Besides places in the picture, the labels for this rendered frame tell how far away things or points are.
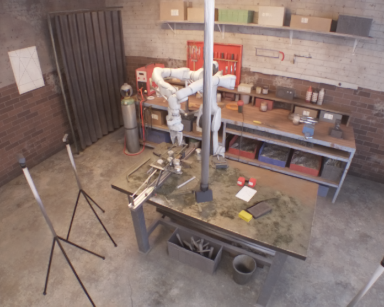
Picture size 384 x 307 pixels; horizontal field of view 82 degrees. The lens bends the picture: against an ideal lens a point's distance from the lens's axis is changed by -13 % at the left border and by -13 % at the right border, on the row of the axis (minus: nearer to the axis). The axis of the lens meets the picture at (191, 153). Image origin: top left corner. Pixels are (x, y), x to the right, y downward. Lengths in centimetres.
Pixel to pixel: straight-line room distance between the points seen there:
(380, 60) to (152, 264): 348
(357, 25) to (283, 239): 248
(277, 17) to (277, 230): 251
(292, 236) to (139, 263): 150
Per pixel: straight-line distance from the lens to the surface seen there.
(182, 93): 174
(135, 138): 400
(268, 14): 340
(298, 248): 167
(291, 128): 321
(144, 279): 249
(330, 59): 362
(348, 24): 330
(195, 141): 379
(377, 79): 371
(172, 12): 388
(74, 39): 409
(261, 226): 171
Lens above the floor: 212
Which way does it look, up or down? 32 degrees down
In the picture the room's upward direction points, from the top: straight up
